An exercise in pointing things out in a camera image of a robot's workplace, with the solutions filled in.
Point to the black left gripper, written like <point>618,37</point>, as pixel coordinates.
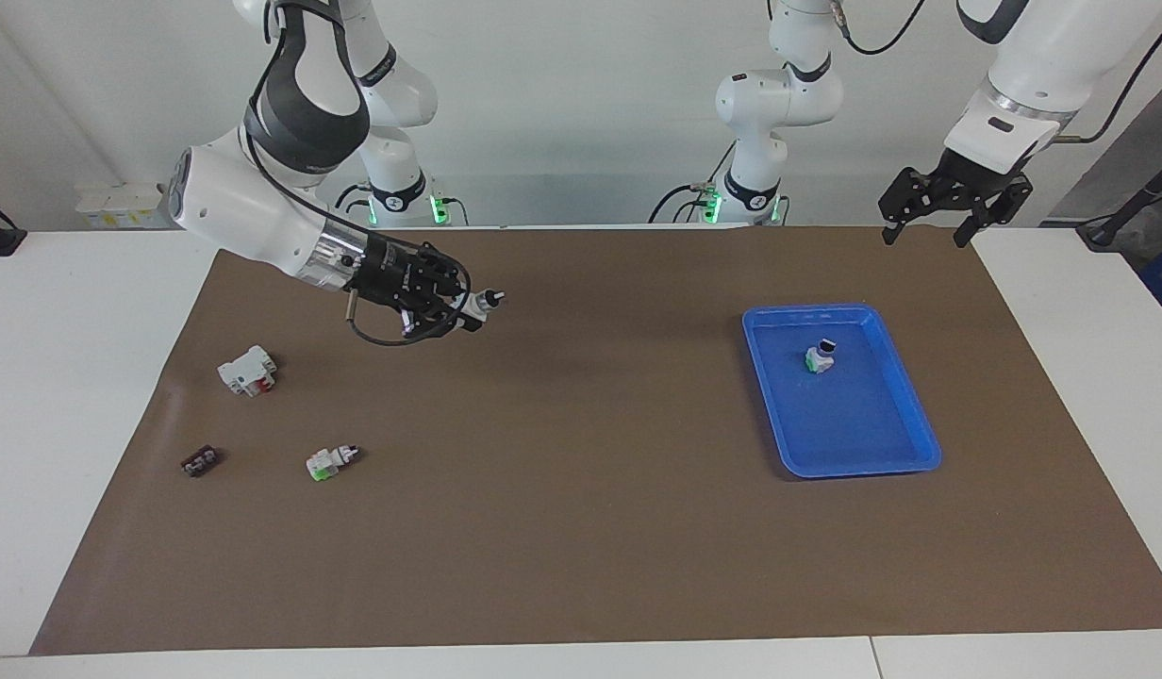
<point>977,174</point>

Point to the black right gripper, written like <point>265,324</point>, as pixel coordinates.
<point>385,269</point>

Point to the knob switch with orange base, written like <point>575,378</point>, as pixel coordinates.
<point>475,304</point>

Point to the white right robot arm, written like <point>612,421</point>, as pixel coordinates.
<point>251,203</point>

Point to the black stand with pole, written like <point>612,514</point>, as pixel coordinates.
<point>1123,212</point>

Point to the white circuit breaker red lever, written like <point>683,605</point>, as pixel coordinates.
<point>246,370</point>

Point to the brown table mat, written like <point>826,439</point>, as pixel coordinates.
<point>562,471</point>

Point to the blue plastic tray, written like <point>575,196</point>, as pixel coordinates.
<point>854,424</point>

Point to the small dark terminal block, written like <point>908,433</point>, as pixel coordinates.
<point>200,461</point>

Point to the knob switch with green base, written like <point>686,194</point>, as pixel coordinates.
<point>328,461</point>
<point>820,357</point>

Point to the white wall socket box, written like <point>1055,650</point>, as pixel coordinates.
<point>119,206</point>

